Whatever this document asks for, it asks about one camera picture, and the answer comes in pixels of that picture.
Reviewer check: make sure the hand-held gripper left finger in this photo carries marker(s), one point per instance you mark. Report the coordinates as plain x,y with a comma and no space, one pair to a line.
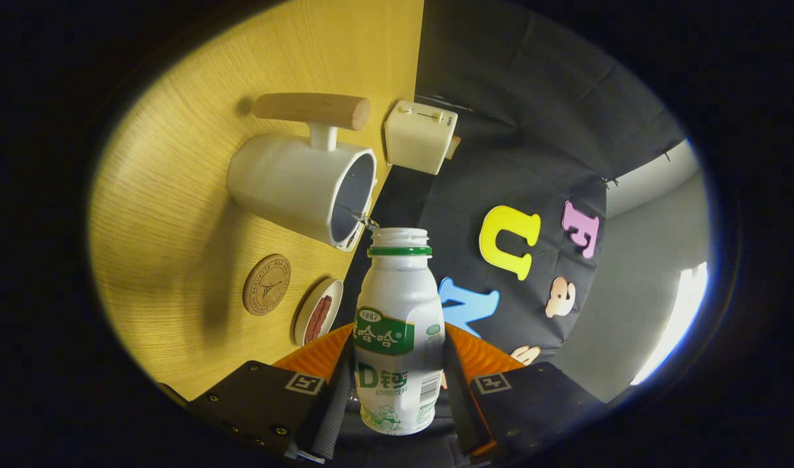
331,409

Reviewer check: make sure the white round plate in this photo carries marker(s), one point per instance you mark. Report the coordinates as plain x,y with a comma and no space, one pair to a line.
331,289

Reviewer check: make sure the round cork coaster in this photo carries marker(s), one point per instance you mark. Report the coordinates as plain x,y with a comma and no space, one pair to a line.
266,285

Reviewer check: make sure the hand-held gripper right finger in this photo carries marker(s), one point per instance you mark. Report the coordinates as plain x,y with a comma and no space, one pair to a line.
458,403

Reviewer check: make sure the wooden table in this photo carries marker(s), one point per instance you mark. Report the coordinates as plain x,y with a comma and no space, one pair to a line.
175,195

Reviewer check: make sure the cream toaster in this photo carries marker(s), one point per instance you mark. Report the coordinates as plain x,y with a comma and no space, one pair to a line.
419,136

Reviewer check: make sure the brown meat patty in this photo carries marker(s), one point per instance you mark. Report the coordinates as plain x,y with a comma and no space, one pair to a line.
318,318

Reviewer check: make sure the white juice bottle green label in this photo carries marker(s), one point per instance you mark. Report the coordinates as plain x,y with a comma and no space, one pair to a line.
396,292

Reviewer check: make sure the black backdrop cloth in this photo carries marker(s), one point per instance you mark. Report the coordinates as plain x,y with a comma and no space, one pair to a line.
501,97

